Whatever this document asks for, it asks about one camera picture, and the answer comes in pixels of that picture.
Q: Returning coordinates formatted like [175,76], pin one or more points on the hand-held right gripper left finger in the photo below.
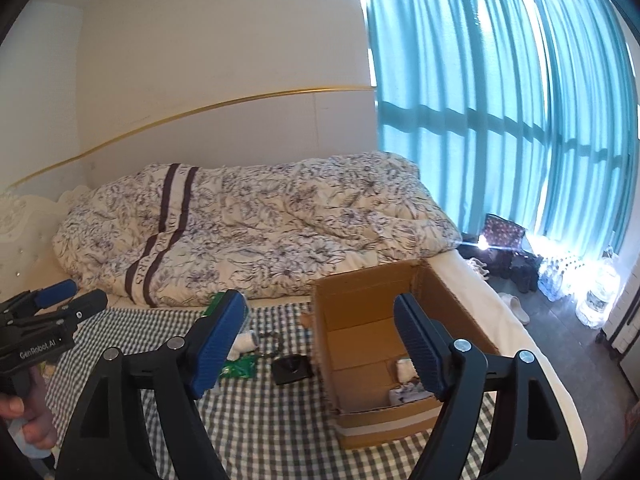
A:
[220,342]

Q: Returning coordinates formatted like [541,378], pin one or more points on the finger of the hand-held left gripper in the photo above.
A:
[55,292]
[85,305]

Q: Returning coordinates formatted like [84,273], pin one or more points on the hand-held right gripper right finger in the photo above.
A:
[420,347]

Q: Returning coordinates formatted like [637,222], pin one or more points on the green foil packet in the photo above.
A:
[240,371]

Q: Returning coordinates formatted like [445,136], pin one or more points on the green and white carton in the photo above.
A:
[214,306]

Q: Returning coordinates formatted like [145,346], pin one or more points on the brown cardboard box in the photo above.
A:
[370,417]

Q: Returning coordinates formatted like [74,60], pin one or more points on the person's left hand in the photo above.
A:
[30,427]

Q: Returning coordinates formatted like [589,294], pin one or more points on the white round jar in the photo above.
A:
[245,344]

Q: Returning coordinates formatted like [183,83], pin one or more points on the small white bottle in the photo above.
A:
[405,369]

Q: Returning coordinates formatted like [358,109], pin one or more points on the white tufted headboard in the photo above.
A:
[25,240]

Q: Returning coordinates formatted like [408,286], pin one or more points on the small black box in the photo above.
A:
[292,369]

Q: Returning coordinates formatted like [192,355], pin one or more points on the grey checkered cloth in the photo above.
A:
[280,425]

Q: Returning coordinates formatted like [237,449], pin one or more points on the white slippers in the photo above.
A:
[515,307]

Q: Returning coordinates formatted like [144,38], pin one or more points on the dark boots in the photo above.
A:
[525,270]

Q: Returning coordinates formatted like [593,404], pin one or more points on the floral print duvet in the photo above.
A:
[275,220]

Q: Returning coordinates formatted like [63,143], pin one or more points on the dark patterned bag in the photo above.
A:
[502,232]

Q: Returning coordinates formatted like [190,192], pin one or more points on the pack of water bottles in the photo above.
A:
[555,277]

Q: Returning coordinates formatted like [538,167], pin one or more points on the large clear water jug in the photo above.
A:
[597,295]

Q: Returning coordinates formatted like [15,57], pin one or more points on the teal window curtain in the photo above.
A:
[450,85]
[585,135]

